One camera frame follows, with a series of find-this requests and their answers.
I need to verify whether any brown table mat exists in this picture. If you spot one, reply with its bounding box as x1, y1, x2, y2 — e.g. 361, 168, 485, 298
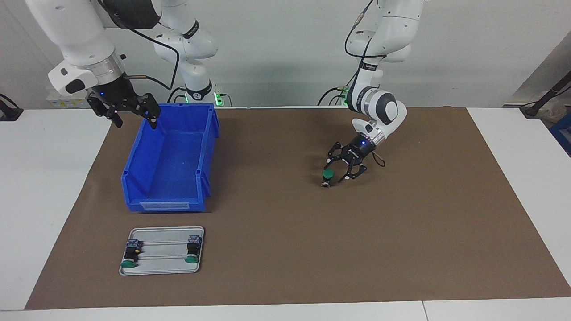
25, 106, 571, 310

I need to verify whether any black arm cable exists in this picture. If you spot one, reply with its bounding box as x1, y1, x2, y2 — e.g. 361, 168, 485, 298
345, 0, 386, 168
100, 0, 180, 90

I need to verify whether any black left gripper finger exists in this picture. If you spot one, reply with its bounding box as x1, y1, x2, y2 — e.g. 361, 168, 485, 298
340, 160, 367, 182
327, 142, 348, 166

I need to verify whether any blue plastic storage bin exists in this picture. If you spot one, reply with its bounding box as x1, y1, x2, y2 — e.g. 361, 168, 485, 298
121, 103, 220, 213

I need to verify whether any crumpled clear plastic bag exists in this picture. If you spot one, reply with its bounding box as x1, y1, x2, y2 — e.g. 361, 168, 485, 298
542, 96, 571, 123

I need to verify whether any silver metal tray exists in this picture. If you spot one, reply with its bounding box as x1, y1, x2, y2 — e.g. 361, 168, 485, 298
119, 226, 205, 276

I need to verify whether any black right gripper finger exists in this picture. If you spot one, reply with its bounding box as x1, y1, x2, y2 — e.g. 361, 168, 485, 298
134, 93, 161, 130
87, 92, 123, 128

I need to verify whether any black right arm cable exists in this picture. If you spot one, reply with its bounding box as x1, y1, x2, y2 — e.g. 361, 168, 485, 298
100, 0, 180, 90

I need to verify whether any small white box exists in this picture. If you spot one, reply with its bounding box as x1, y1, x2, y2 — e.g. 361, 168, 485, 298
47, 87, 92, 108

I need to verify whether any black base cable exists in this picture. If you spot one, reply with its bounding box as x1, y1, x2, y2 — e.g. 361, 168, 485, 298
318, 67, 360, 106
167, 86, 188, 104

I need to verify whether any blue crate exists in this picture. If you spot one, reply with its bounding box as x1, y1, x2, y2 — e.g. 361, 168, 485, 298
550, 111, 571, 157

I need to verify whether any black clamp mount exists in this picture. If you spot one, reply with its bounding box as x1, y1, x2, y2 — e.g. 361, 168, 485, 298
0, 93, 24, 122

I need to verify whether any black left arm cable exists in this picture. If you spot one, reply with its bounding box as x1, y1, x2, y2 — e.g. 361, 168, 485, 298
345, 0, 386, 168

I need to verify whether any black stand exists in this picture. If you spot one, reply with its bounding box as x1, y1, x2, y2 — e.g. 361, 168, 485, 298
520, 71, 571, 119

